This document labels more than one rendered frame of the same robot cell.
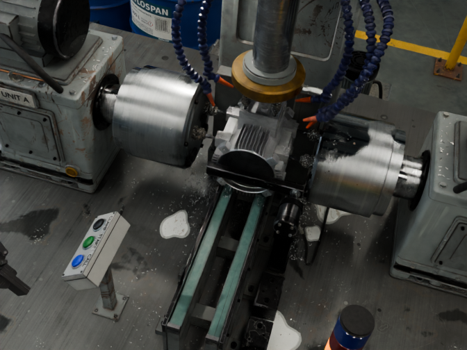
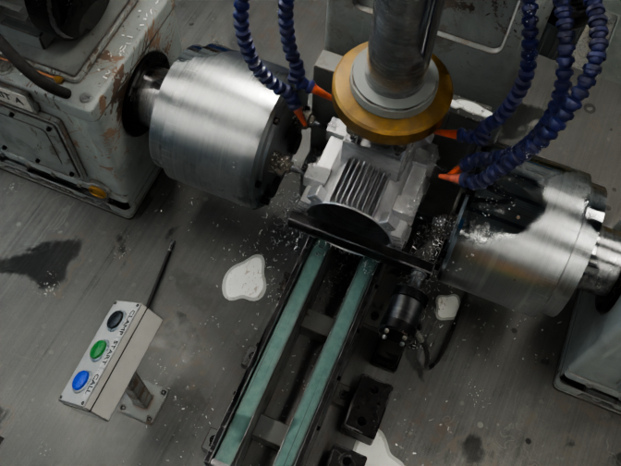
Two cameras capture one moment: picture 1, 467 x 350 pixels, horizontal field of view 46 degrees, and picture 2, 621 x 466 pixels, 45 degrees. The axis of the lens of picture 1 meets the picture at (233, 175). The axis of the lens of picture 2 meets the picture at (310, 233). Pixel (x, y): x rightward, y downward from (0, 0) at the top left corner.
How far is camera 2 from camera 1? 0.39 m
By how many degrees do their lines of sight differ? 15
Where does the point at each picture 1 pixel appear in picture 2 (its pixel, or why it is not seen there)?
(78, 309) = not seen: hidden behind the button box
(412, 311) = (578, 447)
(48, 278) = (61, 352)
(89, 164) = (122, 186)
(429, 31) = not seen: outside the picture
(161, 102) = (221, 120)
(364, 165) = (529, 254)
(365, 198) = (525, 300)
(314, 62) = (476, 54)
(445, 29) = not seen: outside the picture
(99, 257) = (111, 378)
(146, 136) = (198, 167)
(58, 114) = (68, 123)
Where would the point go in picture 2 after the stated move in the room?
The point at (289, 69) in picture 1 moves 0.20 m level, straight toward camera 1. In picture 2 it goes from (424, 91) to (391, 209)
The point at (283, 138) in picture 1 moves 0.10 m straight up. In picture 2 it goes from (410, 180) to (420, 147)
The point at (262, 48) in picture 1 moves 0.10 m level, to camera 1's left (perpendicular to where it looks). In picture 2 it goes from (379, 64) to (307, 52)
